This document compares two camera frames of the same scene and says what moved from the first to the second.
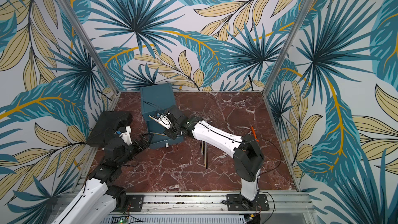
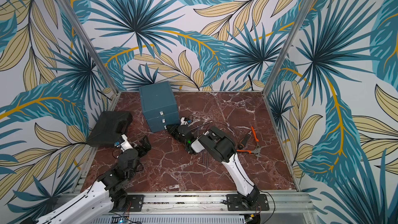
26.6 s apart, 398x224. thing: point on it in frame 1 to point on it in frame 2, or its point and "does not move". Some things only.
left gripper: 144,143 to 147,147
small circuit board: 121,220 does not move
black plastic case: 108,123 does not move
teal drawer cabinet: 155,99 does not move
